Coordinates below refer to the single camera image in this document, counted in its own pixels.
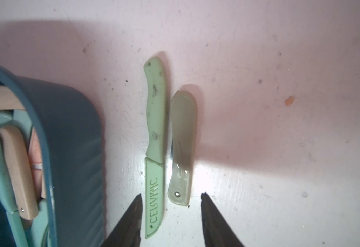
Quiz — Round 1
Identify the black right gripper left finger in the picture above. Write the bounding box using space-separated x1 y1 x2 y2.
101 194 143 247

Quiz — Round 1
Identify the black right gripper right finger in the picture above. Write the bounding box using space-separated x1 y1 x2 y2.
201 193 244 247

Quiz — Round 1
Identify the olive green folding knife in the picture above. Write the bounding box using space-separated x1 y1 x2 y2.
168 91 197 206

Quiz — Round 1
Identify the light green ceramic fruit knife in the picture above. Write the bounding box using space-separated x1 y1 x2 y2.
143 57 167 239

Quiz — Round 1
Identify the light blue folding knife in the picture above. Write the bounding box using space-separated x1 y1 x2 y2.
0 110 39 247

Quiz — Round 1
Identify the teal plastic storage box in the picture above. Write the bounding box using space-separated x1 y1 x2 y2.
0 66 105 247

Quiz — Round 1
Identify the pink folding knife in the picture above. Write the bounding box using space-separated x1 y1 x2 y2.
0 86 39 220

